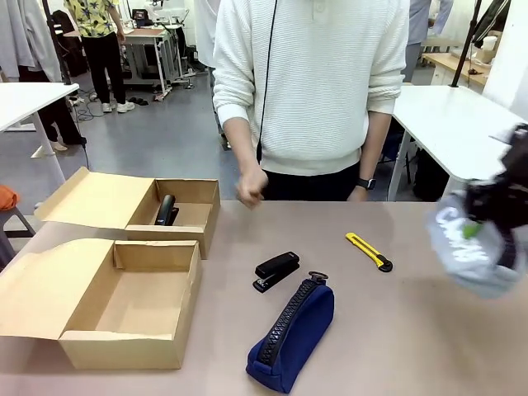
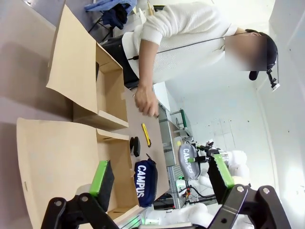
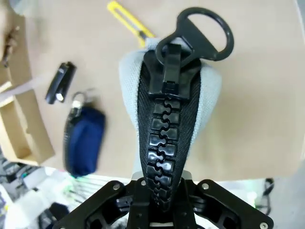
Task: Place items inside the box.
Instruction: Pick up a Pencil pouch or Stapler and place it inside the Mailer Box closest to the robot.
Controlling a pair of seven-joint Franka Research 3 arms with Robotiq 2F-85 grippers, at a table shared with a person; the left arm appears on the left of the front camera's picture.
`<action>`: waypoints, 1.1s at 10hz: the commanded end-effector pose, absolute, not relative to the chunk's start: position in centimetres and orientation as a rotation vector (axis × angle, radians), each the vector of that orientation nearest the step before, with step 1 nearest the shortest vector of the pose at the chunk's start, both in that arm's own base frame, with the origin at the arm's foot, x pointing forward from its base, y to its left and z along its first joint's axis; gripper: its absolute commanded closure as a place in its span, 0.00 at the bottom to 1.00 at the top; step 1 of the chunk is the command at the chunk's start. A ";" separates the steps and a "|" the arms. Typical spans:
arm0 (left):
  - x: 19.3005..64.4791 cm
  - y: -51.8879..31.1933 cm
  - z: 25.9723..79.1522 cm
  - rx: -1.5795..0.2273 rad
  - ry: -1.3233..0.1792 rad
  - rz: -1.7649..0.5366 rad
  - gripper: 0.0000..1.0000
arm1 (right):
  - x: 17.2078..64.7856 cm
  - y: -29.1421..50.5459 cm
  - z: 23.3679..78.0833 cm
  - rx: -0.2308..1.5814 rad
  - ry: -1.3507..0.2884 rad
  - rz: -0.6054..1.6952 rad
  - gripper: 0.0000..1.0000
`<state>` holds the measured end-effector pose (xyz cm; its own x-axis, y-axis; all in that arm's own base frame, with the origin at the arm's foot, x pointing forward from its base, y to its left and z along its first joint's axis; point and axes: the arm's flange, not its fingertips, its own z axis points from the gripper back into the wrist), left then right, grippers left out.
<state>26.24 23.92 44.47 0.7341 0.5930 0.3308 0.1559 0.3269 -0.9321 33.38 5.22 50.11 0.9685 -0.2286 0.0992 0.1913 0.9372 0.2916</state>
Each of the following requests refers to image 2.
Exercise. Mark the person in white sweater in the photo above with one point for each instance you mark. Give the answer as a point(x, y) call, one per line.
point(190, 43)

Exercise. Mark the green metal frame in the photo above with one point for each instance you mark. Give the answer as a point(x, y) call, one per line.
point(184, 119)

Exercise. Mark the yellow utility knife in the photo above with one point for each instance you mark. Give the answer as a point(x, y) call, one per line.
point(145, 133)

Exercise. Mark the black items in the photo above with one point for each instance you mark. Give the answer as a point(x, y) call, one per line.
point(135, 146)

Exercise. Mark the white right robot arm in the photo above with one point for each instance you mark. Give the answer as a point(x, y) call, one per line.
point(195, 212)

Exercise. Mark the aluminium profile frame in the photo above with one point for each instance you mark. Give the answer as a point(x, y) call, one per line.
point(172, 181)

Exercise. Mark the grey Campus pencil case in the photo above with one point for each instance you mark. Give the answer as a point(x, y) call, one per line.
point(188, 164)

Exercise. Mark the navy Campus pencil case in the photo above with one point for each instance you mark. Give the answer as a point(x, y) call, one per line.
point(145, 181)

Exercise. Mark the person's right hand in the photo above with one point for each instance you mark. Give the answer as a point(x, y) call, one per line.
point(146, 100)

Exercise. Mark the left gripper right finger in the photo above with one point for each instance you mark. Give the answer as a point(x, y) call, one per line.
point(221, 176)

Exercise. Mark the dark hanging jacket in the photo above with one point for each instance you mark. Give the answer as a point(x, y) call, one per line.
point(120, 16)

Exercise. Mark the person's right forearm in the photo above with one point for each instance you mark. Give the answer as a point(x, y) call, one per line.
point(146, 66)

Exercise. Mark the blue cloth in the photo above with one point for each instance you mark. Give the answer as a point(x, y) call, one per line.
point(104, 4)

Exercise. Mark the cardboard box with lid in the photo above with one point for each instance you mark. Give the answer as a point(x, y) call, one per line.
point(71, 59)
point(59, 155)

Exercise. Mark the head-mounted camera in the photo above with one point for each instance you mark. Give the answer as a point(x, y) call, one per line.
point(274, 84)

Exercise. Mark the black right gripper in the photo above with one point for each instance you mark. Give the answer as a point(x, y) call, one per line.
point(212, 152)

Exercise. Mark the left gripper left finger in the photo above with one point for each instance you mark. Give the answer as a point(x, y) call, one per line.
point(102, 181)

